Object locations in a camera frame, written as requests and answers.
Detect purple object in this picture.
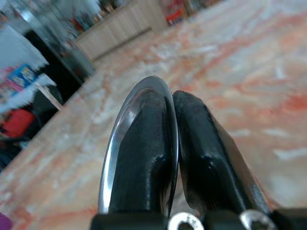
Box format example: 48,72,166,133
0,211,13,230

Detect white fringed cloth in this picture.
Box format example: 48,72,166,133
0,23,58,114

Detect blue and pink package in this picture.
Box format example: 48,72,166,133
6,63,39,90

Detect shiny metal spoon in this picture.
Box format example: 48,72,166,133
97,76,180,216

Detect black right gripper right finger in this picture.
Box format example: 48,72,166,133
172,90,271,215

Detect red bag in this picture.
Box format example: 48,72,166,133
0,109,35,139

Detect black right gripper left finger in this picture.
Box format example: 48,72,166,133
109,92,178,215

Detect light wooden cabinet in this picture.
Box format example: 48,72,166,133
75,0,169,61

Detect red printed box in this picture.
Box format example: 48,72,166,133
165,0,188,26

